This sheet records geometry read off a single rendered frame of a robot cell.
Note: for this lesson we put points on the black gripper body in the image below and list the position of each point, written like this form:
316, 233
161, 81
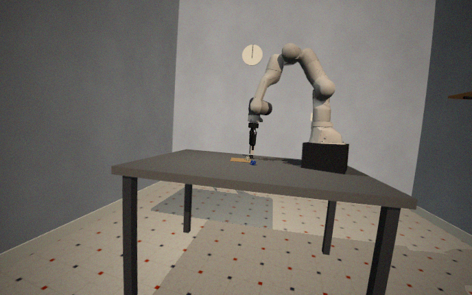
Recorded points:
254, 126

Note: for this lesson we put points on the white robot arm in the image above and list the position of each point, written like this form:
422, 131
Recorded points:
322, 130

